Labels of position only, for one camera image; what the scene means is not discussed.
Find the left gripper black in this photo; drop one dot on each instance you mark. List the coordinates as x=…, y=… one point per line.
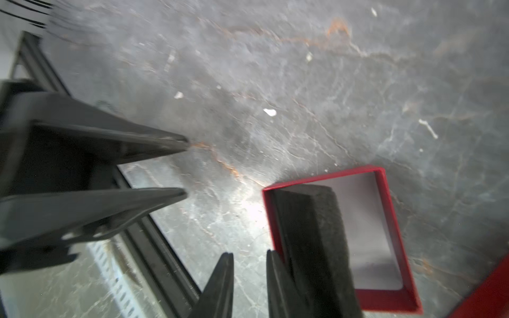
x=53, y=150

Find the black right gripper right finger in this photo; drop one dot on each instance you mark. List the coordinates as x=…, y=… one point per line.
x=283, y=297

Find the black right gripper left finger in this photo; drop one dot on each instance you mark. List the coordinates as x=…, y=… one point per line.
x=217, y=298

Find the red jewelry box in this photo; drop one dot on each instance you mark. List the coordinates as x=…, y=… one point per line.
x=381, y=272

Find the white slotted cable duct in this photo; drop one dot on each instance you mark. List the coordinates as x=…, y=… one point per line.
x=119, y=279

